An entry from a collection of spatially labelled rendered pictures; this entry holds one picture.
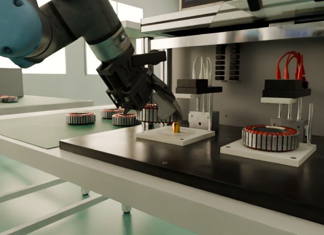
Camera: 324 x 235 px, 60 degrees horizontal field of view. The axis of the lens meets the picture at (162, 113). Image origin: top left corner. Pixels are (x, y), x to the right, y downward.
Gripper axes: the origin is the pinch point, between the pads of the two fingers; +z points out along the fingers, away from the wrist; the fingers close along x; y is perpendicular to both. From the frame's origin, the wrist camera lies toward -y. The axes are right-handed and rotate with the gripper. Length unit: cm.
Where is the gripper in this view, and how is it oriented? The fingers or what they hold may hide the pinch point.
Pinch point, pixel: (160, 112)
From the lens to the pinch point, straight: 68.5
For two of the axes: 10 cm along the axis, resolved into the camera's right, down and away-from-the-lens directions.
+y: -4.7, 7.3, -5.0
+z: 3.9, 6.8, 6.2
